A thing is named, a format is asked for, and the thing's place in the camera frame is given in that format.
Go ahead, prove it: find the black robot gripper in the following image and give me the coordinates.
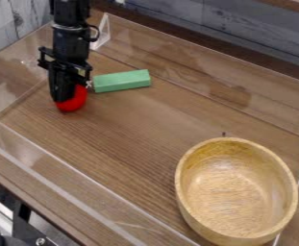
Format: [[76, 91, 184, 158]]
[[37, 23, 100, 102]]

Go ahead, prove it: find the red plush strawberry toy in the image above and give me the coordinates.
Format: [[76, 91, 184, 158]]
[[55, 85, 87, 112]]

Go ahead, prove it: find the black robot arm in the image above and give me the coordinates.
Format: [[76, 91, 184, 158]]
[[37, 0, 100, 103]]

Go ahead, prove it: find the green rectangular block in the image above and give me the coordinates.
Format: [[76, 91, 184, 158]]
[[92, 69, 151, 93]]

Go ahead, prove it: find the light wooden bowl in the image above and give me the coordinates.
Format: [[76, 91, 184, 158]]
[[175, 137, 298, 246]]

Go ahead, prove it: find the clear acrylic table enclosure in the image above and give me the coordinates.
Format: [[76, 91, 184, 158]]
[[0, 17, 299, 246]]

